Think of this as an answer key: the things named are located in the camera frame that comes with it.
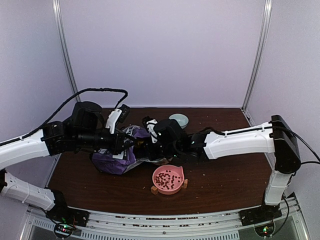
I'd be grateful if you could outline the purple puppy food bag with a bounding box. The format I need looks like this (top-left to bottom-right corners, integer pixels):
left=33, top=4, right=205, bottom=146
left=90, top=124, right=167, bottom=176

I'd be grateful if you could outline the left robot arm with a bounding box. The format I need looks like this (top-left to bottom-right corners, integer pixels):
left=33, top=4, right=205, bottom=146
left=0, top=101, right=135, bottom=222

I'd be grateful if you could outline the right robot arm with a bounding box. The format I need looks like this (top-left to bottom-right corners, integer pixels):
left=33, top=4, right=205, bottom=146
left=145, top=115, right=301, bottom=221

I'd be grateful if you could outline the pink pet bowl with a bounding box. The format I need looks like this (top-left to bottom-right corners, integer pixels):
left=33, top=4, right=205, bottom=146
left=150, top=164, right=189, bottom=195

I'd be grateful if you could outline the brown kibble in pink bowl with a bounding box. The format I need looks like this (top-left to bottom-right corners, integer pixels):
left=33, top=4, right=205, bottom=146
left=152, top=170, right=183, bottom=191

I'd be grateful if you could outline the light blue ceramic bowl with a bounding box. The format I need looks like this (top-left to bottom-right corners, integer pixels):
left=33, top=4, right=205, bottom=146
left=169, top=113, right=189, bottom=129

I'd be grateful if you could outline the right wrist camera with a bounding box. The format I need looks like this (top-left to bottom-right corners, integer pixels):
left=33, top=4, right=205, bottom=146
left=142, top=116, right=158, bottom=144

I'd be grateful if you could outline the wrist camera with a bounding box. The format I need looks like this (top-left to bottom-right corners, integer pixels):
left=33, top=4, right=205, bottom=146
left=142, top=116, right=158, bottom=144
left=105, top=104, right=130, bottom=135

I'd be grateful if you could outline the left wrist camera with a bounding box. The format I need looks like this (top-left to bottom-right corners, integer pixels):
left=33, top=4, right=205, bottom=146
left=105, top=104, right=130, bottom=135

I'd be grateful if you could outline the left black cable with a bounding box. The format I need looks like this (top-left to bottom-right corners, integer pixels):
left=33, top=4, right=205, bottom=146
left=0, top=87, right=129, bottom=148

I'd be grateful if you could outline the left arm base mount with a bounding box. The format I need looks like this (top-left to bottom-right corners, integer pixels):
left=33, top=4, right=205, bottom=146
left=44, top=190, right=90, bottom=240

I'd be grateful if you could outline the aluminium front rail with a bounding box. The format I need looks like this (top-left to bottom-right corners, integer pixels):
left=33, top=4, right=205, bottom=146
left=26, top=197, right=305, bottom=240

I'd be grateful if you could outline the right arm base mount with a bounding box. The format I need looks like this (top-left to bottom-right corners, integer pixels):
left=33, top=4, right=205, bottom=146
left=238, top=203, right=285, bottom=239

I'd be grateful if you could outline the left aluminium frame post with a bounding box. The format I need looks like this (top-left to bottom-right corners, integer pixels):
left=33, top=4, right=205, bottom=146
left=52, top=0, right=78, bottom=94

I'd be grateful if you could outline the aluminium frame post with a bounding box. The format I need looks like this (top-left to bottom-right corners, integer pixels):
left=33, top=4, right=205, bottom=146
left=241, top=0, right=273, bottom=112
left=52, top=0, right=78, bottom=94

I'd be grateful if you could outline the right aluminium frame post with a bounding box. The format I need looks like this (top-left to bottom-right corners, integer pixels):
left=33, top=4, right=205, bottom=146
left=241, top=0, right=273, bottom=112

